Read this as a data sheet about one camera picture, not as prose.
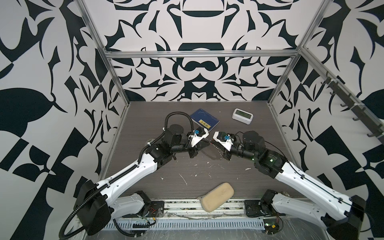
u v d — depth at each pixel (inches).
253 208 29.3
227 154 23.5
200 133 23.0
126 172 18.0
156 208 29.1
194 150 24.2
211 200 29.2
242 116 41.9
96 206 15.0
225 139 21.9
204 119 42.6
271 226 28.0
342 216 15.5
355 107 23.2
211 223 28.1
